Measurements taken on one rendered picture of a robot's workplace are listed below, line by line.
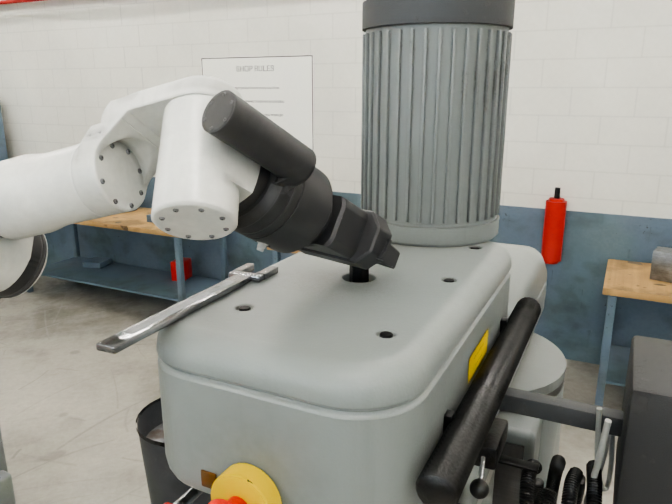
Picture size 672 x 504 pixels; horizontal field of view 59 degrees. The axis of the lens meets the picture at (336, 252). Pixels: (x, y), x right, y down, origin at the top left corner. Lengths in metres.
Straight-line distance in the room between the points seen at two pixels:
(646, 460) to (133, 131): 0.73
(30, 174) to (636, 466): 0.78
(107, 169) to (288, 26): 5.07
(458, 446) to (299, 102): 5.06
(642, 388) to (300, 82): 4.85
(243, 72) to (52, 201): 5.28
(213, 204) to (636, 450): 0.65
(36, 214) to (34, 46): 7.15
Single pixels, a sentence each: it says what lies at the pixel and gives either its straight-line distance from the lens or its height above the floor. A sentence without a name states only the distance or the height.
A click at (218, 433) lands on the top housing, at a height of 1.81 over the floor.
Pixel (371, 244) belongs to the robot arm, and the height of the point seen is 1.95.
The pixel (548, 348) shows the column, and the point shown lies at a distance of 1.36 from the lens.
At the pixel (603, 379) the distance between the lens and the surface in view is 4.39.
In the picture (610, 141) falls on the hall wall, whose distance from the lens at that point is 4.80.
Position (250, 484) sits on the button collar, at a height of 1.79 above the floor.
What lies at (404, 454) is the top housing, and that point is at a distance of 0.50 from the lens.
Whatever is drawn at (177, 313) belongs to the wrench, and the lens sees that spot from 0.56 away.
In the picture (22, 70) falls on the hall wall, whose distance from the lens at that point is 7.89.
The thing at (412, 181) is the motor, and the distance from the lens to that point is 0.78.
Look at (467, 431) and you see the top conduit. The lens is 0.55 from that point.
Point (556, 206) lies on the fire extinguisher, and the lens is 4.73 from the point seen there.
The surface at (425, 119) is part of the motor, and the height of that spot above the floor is 2.05.
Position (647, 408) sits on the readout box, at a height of 1.70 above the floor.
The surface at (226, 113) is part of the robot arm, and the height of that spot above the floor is 2.07.
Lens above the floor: 2.09
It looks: 15 degrees down
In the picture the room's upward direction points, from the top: straight up
